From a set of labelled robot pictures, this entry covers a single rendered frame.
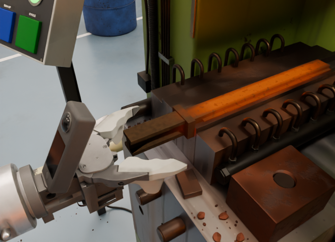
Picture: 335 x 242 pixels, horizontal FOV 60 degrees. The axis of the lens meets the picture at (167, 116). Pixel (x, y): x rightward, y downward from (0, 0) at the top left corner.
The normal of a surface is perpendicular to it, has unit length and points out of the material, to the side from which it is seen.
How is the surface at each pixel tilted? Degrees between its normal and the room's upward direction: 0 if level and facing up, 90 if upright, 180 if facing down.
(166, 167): 42
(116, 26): 90
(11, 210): 56
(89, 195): 90
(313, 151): 0
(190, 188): 0
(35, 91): 0
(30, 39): 60
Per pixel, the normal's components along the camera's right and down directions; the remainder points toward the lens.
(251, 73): 0.00, -0.77
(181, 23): -0.86, 0.33
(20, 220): 0.51, 0.31
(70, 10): 0.82, 0.36
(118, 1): 0.52, 0.55
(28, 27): -0.49, 0.07
